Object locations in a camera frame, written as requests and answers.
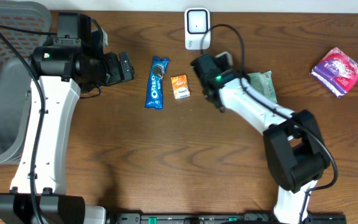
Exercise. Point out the orange tissue packet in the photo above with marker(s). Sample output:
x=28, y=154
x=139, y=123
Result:
x=180, y=87

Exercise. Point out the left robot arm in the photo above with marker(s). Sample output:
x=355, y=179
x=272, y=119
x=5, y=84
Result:
x=38, y=190

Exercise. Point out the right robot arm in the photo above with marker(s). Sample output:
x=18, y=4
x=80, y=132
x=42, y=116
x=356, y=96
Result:
x=295, y=151

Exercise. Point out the grey plastic mesh basket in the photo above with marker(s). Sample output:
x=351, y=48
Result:
x=23, y=24

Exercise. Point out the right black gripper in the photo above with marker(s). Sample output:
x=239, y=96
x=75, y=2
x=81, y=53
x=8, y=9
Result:
x=202, y=66

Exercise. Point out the red purple pad pack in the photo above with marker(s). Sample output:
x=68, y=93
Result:
x=337, y=72

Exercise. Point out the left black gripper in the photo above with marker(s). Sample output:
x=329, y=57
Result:
x=117, y=69

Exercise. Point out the blue Oreo cookie pack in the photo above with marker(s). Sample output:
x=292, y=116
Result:
x=154, y=96

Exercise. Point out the mint green wipes pack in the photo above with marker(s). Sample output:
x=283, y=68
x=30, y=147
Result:
x=263, y=83

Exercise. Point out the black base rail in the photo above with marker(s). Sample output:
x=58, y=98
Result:
x=263, y=218

